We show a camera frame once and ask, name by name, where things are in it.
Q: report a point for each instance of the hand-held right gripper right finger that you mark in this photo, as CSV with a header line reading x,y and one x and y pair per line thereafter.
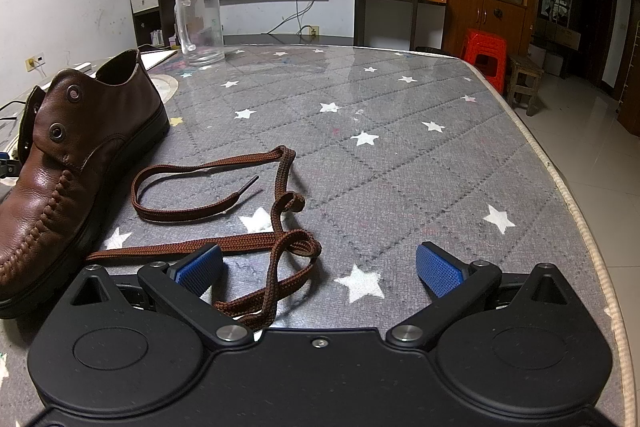
x,y
440,272

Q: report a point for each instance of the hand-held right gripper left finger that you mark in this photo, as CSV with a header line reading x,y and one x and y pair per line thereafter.
x,y
200,269

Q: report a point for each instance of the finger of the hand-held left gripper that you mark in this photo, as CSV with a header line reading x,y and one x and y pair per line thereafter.
x,y
7,169

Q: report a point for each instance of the brown leather shoe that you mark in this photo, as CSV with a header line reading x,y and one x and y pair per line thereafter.
x,y
55,187

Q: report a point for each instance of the brown shoelace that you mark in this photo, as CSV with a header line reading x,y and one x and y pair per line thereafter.
x,y
285,167

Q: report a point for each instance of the grey star-print table mat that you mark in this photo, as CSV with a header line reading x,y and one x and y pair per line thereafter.
x,y
400,177

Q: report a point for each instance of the long white bar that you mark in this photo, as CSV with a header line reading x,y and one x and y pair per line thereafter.
x,y
80,68

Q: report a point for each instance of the round built-in cooker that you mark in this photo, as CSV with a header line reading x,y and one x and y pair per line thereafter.
x,y
167,88

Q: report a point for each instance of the white notebook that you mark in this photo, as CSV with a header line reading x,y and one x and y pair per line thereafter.
x,y
157,57

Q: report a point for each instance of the small wooden stool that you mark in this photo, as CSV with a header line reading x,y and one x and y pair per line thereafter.
x,y
525,74

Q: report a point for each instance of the dark round bin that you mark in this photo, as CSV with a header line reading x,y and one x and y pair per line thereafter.
x,y
429,50

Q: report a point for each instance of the red plastic stool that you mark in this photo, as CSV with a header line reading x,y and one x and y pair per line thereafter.
x,y
482,52

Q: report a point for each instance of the white storage bins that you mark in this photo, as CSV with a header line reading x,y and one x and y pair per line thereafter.
x,y
547,59

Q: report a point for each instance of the clear glass jar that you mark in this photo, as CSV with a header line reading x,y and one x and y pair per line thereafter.
x,y
199,27

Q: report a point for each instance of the cardboard box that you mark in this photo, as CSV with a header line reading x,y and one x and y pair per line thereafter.
x,y
567,38

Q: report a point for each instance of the dark wooden door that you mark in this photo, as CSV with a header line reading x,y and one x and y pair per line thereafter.
x,y
595,17

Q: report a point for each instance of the white wall socket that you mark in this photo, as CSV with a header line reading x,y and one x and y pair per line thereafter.
x,y
34,62

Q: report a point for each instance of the yellowed wall socket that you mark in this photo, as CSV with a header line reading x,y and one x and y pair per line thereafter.
x,y
311,31

